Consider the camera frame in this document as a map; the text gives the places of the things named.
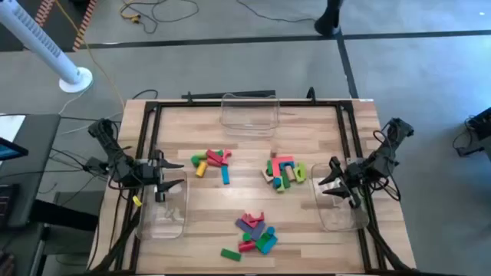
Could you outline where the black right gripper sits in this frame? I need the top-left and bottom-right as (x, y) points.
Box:
(318, 156), (372, 210)

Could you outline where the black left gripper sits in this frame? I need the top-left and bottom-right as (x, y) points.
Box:
(133, 149), (186, 204)

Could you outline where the red rectangular block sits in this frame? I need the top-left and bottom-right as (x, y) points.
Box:
(206, 149), (225, 165)

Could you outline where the purple long block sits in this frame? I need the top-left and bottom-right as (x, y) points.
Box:
(250, 221), (267, 242)
(235, 218), (253, 234)

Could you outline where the clear plastic bin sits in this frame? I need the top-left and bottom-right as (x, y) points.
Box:
(309, 162), (371, 233)
(219, 92), (281, 138)
(135, 159), (189, 241)

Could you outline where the black power adapter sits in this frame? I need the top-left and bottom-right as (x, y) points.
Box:
(84, 156), (108, 176)

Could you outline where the blue thick block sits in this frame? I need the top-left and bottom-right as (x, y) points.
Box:
(260, 234), (279, 256)

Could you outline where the green thick block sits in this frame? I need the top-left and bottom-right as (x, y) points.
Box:
(255, 232), (272, 252)

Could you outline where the green flat block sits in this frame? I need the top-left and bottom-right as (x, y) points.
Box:
(219, 248), (242, 263)

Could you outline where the long black bar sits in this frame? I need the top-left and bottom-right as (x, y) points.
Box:
(180, 89), (277, 101)

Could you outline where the black desk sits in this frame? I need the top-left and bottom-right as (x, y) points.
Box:
(0, 113), (62, 231)

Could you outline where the silver aluminium profile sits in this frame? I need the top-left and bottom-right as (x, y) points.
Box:
(27, 224), (53, 276)

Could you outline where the black pole stand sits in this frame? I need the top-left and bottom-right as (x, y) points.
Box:
(314, 0), (345, 38)

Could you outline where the black tablet screen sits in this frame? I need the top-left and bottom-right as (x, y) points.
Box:
(0, 136), (30, 162)

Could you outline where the black laptop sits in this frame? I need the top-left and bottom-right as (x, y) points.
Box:
(0, 182), (21, 231)

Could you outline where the white paper sheet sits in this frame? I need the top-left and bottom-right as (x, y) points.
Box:
(0, 113), (27, 143)

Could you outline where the black floor mat striped edge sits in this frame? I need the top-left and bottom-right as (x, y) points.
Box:
(0, 0), (99, 53)

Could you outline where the white tower fan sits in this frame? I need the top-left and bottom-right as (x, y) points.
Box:
(0, 0), (94, 94)

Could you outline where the black floor cable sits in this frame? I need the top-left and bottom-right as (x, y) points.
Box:
(131, 88), (160, 101)
(236, 0), (319, 24)

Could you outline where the black device with cables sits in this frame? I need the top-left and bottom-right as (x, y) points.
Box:
(451, 106), (491, 159)

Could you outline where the black cable yellow plug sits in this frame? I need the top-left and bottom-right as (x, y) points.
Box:
(118, 0), (200, 35)

